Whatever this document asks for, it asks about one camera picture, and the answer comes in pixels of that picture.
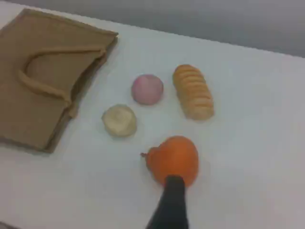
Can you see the ridged golden bread loaf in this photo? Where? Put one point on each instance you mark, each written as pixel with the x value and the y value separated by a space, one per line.
pixel 193 91

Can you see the pink peach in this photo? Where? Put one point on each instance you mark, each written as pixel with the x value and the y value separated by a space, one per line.
pixel 147 89

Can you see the brown jute tote bag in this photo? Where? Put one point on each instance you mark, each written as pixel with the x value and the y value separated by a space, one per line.
pixel 35 100

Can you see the cream white steamed bun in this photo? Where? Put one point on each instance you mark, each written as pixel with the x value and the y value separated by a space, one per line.
pixel 119 120

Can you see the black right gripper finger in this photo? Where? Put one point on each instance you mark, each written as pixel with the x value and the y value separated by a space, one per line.
pixel 170 205

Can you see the orange pear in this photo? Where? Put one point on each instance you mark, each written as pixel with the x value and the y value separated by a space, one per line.
pixel 176 157

